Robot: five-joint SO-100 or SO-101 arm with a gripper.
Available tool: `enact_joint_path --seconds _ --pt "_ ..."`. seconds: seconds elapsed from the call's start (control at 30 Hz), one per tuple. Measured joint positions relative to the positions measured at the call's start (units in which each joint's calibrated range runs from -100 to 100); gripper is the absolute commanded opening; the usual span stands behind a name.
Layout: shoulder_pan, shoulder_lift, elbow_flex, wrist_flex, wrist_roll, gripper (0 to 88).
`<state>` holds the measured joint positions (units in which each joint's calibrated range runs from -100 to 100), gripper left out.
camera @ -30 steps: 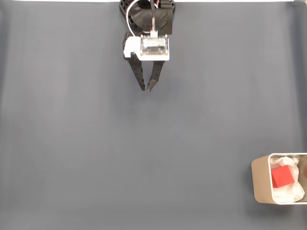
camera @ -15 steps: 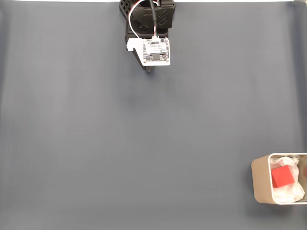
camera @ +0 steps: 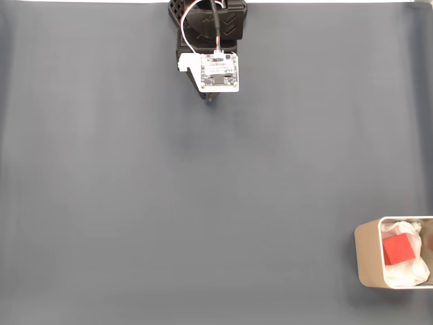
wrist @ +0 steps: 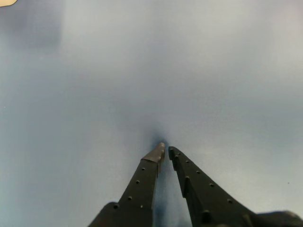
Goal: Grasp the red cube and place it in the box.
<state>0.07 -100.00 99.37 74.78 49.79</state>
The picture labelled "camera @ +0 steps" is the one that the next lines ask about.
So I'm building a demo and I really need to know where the red white servo wire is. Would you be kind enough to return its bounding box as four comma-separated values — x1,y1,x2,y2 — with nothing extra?
180,0,226,55

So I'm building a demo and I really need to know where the black camera cable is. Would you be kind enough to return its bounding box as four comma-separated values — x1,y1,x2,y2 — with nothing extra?
208,0,224,55

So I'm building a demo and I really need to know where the white camera board with mount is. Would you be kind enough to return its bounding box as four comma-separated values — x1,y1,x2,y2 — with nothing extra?
177,52,240,93

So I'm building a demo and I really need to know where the beige plastic box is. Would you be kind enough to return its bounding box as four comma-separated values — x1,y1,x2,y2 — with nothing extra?
354,215,433,290

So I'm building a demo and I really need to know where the red cube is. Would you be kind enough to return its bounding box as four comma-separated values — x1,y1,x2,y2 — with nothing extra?
382,233,416,266

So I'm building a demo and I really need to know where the dark blue table mat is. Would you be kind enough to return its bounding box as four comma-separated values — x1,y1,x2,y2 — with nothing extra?
0,2,433,325

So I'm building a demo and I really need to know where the white crumpled paper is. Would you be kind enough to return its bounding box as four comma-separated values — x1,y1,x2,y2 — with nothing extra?
380,219,432,287

